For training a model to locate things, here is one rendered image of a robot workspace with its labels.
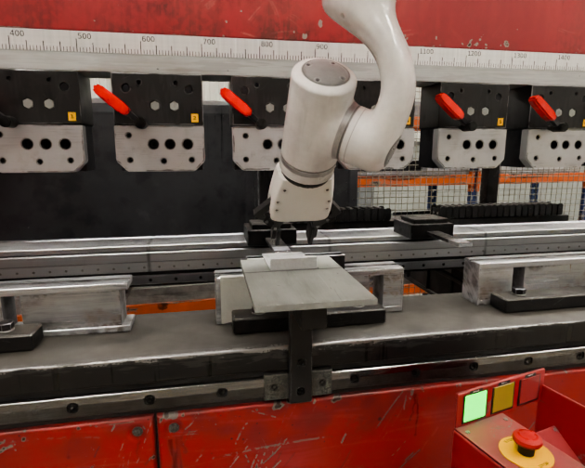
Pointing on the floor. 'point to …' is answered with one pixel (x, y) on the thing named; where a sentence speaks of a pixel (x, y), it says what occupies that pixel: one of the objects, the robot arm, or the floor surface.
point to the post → (489, 185)
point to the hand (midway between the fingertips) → (293, 232)
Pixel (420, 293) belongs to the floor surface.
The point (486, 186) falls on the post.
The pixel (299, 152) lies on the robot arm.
